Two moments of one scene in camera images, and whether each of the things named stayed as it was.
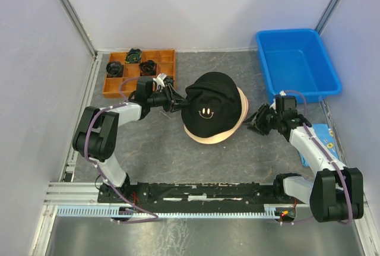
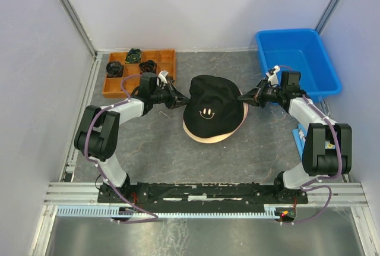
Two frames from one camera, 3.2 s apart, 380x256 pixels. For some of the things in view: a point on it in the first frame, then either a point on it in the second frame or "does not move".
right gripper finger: x=253 y=128 to x=260 y=103
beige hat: x=223 y=137 does not move
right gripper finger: x=251 y=119 to x=252 y=96
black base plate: x=206 y=195 does not move
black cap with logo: x=214 y=104 does not move
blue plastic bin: x=296 y=63 does not move
